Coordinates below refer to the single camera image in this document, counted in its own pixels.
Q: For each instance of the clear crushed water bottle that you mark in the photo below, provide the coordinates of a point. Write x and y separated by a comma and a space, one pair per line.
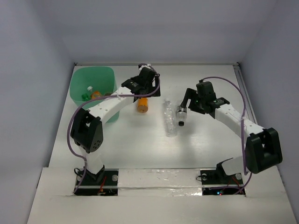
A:
169, 118

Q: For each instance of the orange juice bottle gold cap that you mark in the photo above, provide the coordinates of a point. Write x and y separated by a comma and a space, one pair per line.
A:
142, 105

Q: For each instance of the aluminium table edge rail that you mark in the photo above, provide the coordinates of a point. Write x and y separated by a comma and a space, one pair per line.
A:
242, 86

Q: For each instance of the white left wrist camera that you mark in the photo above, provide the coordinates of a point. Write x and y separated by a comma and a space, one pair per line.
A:
144, 65

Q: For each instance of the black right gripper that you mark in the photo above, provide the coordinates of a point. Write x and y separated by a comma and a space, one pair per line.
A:
191, 94

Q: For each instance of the green plastic soda bottle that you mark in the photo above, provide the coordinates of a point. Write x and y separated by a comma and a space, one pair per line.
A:
85, 97

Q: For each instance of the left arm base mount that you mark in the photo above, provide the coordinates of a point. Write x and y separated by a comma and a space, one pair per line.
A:
104, 183

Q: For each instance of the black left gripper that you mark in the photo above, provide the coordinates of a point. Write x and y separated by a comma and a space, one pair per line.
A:
149, 92

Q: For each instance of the green plastic bin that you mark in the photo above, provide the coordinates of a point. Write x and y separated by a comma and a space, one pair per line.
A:
101, 78

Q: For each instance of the silver foil tape strip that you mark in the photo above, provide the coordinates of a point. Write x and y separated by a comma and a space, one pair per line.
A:
159, 182

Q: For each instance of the small orange juice bottle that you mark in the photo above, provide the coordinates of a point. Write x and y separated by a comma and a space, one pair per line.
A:
96, 94

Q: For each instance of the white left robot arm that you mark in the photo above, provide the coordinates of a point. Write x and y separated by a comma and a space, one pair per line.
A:
86, 126

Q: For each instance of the orange blue label drink bottle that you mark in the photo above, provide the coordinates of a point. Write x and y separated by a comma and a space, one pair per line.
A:
108, 94

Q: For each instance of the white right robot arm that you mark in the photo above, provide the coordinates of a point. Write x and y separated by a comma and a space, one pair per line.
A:
261, 147

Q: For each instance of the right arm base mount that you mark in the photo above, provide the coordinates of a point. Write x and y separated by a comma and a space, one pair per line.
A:
216, 182

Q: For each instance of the clear bottle black cap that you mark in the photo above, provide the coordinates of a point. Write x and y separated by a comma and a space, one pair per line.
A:
181, 114

